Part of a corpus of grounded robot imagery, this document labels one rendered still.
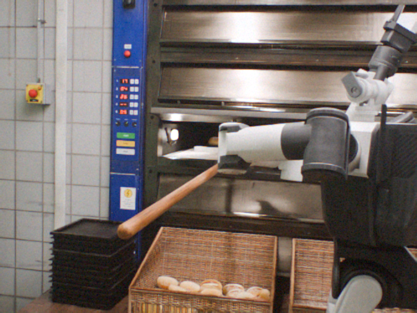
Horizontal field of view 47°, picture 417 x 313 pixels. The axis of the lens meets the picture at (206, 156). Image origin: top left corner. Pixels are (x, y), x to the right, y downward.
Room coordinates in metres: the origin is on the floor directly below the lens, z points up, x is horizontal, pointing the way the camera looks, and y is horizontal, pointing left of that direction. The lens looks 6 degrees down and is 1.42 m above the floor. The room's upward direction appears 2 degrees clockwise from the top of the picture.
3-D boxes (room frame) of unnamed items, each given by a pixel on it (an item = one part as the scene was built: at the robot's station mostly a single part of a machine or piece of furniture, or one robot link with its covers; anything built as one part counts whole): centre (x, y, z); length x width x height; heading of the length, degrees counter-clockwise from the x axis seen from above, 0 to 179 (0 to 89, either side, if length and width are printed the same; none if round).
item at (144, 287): (1.95, -0.03, 0.72); 0.56 x 0.49 x 0.28; 81
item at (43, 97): (2.33, 0.83, 1.46); 0.10 x 0.07 x 0.10; 80
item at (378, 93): (1.26, -0.41, 1.47); 0.10 x 0.07 x 0.09; 134
